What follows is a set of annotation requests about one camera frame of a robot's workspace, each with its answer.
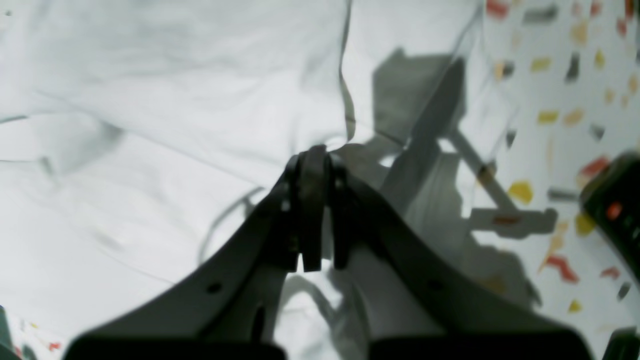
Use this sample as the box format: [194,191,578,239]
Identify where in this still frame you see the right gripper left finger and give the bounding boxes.
[65,145,327,360]

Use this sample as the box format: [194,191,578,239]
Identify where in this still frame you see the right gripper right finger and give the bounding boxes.
[327,155,591,360]

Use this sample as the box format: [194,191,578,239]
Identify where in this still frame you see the white T-shirt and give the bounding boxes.
[1,0,512,360]

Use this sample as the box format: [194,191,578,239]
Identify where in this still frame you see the black remote control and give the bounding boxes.
[579,152,640,280]

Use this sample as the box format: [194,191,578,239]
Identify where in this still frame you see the terrazzo patterned tablecloth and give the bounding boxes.
[462,0,639,360]

